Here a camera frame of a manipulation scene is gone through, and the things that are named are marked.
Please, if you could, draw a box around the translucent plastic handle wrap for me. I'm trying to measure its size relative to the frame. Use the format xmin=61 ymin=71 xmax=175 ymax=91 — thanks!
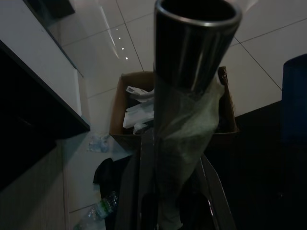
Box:
xmin=154 ymin=78 xmax=225 ymax=228

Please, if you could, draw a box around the crumpled clear plastic wrapper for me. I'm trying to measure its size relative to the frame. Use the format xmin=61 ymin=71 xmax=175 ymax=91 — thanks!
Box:
xmin=87 ymin=133 xmax=111 ymax=153

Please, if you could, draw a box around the dark furniture piece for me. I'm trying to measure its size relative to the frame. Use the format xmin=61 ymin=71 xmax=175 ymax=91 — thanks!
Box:
xmin=23 ymin=0 xmax=76 ymax=15

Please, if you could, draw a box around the black floor mat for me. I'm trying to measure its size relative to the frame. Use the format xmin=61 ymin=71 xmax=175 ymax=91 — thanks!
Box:
xmin=206 ymin=100 xmax=307 ymax=230

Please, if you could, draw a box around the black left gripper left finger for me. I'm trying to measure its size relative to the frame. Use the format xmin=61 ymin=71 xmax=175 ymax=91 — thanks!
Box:
xmin=114 ymin=130 xmax=158 ymax=230

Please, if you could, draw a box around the white paper packaging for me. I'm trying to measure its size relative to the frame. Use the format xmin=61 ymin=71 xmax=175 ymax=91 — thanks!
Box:
xmin=121 ymin=90 xmax=154 ymax=135

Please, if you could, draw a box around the blue container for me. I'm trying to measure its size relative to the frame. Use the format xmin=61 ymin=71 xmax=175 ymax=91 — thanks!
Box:
xmin=282 ymin=53 xmax=307 ymax=145

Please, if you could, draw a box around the black cloth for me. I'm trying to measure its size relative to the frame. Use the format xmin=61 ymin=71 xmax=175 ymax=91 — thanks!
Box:
xmin=93 ymin=157 xmax=131 ymax=199

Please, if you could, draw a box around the shiny metal broom handle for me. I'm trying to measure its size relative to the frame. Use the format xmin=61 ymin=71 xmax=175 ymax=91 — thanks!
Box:
xmin=153 ymin=0 xmax=243 ymax=230

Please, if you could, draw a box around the white printed paper label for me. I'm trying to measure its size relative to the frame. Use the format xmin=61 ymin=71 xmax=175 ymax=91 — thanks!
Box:
xmin=126 ymin=85 xmax=146 ymax=96

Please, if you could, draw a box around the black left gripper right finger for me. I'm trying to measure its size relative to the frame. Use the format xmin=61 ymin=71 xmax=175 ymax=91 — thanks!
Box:
xmin=191 ymin=153 xmax=237 ymax=230

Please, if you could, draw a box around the brown cardboard box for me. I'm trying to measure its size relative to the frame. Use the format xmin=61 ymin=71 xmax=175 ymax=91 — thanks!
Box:
xmin=108 ymin=66 xmax=240 ymax=155

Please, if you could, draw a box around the clear plastic bottle green label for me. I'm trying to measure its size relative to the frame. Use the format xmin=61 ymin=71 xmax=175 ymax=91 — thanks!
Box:
xmin=72 ymin=190 xmax=120 ymax=230

